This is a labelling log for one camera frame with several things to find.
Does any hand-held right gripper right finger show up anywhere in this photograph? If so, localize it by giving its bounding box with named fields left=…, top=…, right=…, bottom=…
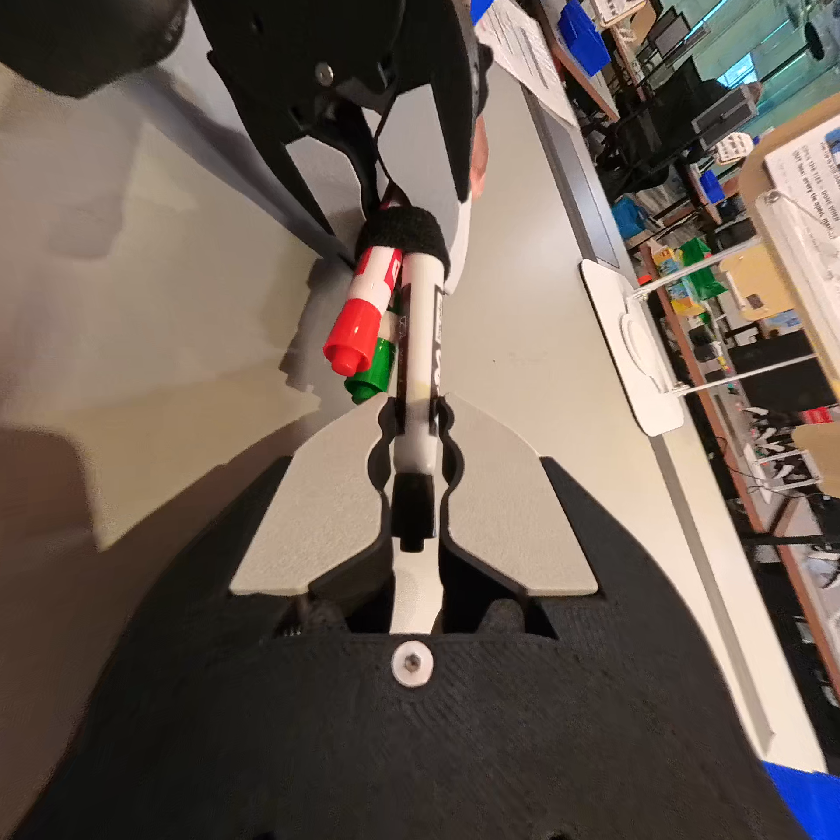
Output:
left=440, top=398, right=599, bottom=595

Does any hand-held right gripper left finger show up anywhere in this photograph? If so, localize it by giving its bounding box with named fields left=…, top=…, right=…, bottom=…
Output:
left=230, top=398, right=396, bottom=595

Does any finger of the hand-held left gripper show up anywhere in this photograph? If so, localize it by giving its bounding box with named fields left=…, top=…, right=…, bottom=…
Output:
left=448, top=196, right=473, bottom=292
left=284, top=129, right=372, bottom=248

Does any black velcro strap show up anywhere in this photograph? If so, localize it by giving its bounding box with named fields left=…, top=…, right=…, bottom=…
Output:
left=353, top=205, right=452, bottom=284

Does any red marker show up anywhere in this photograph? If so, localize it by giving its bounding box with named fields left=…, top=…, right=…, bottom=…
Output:
left=322, top=243, right=403, bottom=383

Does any black marker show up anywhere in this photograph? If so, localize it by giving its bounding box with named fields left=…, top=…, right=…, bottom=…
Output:
left=389, top=243, right=450, bottom=553

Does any green marker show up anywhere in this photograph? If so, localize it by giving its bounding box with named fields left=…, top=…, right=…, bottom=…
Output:
left=343, top=335, right=396, bottom=405

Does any person's left hand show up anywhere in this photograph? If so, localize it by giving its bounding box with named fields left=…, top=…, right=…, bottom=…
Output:
left=469, top=116, right=493, bottom=199

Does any blue crate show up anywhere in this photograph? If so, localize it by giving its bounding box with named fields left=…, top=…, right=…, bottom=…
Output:
left=609, top=196, right=652, bottom=240

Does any printed paper sheet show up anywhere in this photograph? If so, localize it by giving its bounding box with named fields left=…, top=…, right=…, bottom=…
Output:
left=473, top=0, right=580, bottom=127

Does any small blue bin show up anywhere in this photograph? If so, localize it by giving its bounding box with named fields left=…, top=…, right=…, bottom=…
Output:
left=557, top=0, right=613, bottom=74

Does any green plastic bin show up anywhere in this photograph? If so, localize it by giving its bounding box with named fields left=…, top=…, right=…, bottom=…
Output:
left=675, top=235, right=731, bottom=304

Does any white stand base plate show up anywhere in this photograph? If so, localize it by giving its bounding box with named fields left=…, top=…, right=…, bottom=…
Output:
left=579, top=112, right=840, bottom=439

